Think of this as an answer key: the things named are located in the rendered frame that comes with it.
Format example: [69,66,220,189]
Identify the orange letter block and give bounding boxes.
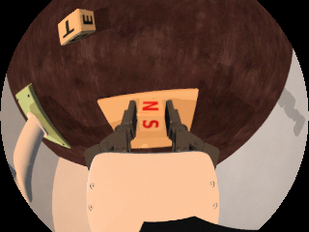
[137,100,164,131]
[58,9,96,45]

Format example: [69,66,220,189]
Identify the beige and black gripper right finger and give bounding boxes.
[164,100,219,169]

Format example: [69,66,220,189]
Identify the orange flat mat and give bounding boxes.
[98,89,199,148]

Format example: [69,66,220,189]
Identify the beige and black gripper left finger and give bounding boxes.
[84,100,137,171]

